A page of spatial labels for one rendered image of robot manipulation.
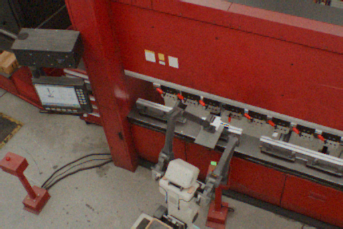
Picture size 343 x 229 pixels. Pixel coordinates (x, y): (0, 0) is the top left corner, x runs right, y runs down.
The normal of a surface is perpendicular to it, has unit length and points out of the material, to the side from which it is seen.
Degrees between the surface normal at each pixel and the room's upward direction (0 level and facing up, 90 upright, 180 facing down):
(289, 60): 90
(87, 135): 0
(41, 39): 0
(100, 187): 0
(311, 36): 90
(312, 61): 90
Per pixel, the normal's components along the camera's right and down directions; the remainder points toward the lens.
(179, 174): -0.46, 0.06
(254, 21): -0.41, 0.72
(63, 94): -0.15, 0.77
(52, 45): -0.07, -0.63
